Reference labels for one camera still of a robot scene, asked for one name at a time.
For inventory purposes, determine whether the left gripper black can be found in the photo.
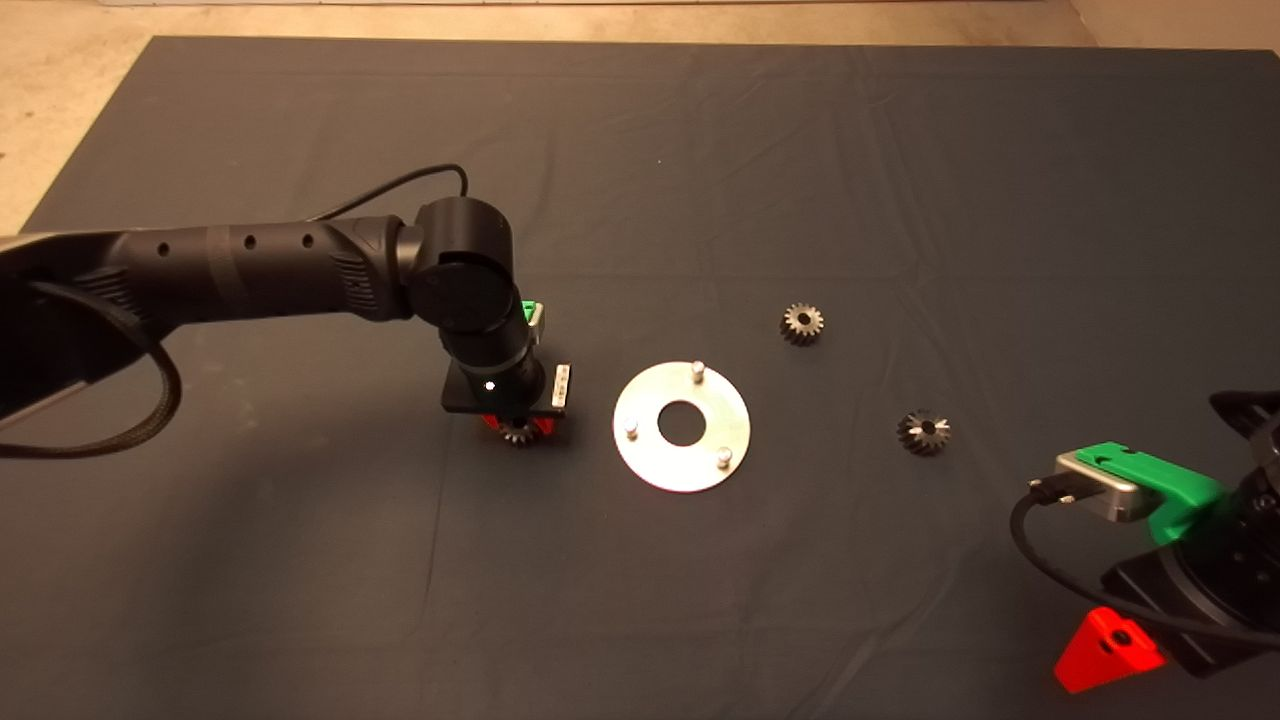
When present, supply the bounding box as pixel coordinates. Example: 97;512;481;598
443;338;572;437

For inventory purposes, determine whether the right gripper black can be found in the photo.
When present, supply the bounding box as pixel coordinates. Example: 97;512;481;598
1054;465;1280;695

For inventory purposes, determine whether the round metal carrier plate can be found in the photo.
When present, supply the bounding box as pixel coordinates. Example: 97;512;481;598
612;360;752;494

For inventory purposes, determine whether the dark grey table cloth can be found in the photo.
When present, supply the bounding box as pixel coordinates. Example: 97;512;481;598
0;35;1280;720

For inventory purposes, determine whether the black camera cable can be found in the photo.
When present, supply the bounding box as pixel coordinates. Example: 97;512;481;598
1008;476;1280;646

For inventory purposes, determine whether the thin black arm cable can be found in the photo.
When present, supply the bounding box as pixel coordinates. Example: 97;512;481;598
305;163;471;223

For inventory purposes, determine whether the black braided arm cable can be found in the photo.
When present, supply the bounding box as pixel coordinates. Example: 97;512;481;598
0;280;184;461

